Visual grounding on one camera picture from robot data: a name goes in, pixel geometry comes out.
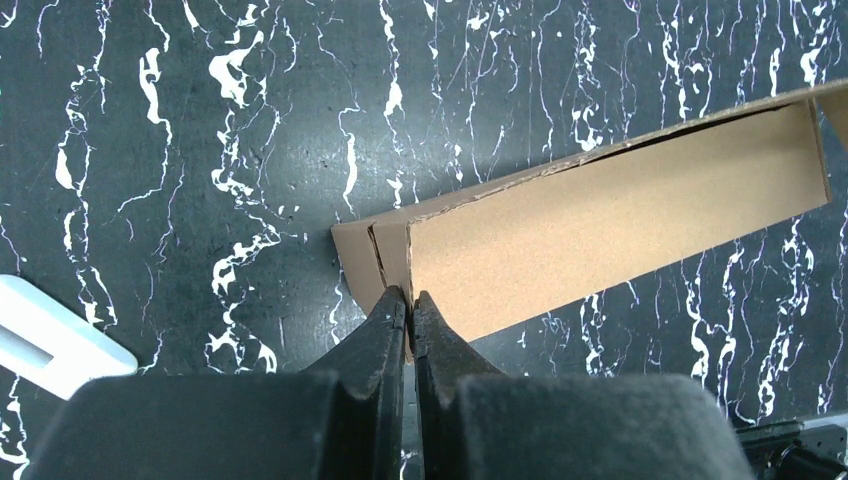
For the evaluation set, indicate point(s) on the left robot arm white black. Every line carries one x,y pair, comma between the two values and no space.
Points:
49,345

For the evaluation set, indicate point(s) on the aluminium frame rail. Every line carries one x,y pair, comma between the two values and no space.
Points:
813,448

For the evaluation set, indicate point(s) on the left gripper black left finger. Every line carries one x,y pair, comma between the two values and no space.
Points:
339,418

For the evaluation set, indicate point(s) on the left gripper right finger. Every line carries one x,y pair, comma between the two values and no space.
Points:
479,423

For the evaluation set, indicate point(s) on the brown cardboard box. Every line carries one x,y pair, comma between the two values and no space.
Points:
498,253

